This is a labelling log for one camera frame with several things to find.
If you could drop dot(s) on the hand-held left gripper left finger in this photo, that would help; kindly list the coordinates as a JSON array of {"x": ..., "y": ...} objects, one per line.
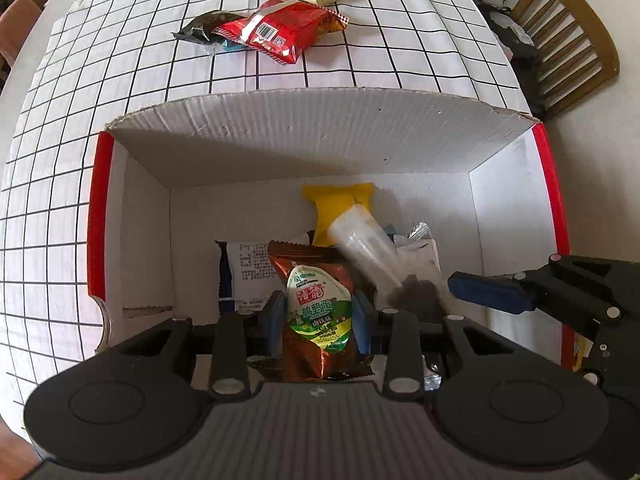
[{"x": 275, "y": 321}]

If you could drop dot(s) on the slatted wooden chair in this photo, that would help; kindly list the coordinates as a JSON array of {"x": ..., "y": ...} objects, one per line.
[{"x": 570, "y": 40}]

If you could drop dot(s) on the dark green snack packet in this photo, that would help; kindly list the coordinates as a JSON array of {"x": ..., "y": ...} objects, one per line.
[{"x": 200, "y": 27}]

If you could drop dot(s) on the white and blue snack packet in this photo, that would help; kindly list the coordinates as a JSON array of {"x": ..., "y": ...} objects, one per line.
[{"x": 250, "y": 275}]

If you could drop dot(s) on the checked white tablecloth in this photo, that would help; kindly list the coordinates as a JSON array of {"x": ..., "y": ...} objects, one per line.
[{"x": 125, "y": 60}]

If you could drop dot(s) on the small blue packet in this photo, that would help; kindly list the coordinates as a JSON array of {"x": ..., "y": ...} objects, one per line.
[{"x": 227, "y": 46}]

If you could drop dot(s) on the brown foil snack packet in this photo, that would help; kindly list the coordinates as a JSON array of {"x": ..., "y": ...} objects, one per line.
[{"x": 315, "y": 300}]

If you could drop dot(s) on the white and red cardboard box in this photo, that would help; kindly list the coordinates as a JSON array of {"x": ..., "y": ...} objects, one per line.
[{"x": 300, "y": 135}]

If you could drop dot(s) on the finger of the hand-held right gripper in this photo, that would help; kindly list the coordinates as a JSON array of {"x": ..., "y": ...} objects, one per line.
[{"x": 490, "y": 292}]

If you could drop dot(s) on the black bag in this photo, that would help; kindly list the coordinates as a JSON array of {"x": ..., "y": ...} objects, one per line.
[{"x": 517, "y": 52}]

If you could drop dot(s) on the dark snack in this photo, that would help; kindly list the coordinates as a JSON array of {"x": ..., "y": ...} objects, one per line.
[{"x": 370, "y": 250}]

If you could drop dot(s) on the silver and black foil packet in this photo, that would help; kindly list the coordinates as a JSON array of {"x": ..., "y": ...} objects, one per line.
[{"x": 421, "y": 232}]

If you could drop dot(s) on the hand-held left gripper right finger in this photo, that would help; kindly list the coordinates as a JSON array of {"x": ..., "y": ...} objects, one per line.
[{"x": 361, "y": 325}]

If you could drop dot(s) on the red snack packet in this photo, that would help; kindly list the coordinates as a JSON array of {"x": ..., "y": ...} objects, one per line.
[{"x": 280, "y": 27}]

